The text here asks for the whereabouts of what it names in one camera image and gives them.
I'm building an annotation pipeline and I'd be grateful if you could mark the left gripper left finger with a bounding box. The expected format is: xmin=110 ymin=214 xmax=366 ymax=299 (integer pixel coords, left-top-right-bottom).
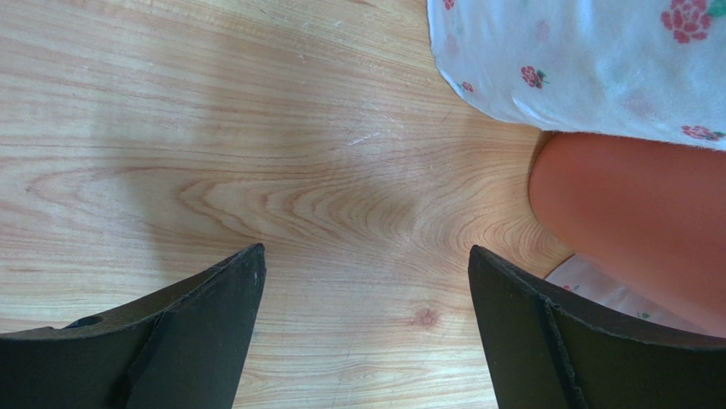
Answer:
xmin=1 ymin=244 xmax=267 ymax=408

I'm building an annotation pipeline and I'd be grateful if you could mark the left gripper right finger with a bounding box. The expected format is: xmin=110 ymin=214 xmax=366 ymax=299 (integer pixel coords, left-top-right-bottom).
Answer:
xmin=468 ymin=246 xmax=725 ymax=408

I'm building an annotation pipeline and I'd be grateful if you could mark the white paper roll front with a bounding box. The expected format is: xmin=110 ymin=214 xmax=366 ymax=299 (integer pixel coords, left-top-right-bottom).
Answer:
xmin=545 ymin=255 xmax=710 ymax=335

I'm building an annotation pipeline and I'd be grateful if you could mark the white paper roll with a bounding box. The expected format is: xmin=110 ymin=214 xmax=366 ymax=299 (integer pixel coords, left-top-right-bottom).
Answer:
xmin=545 ymin=255 xmax=710 ymax=335
xmin=427 ymin=0 xmax=725 ymax=151

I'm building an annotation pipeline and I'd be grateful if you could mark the white paper roll back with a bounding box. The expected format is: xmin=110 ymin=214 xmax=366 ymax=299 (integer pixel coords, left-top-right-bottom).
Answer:
xmin=427 ymin=0 xmax=725 ymax=151

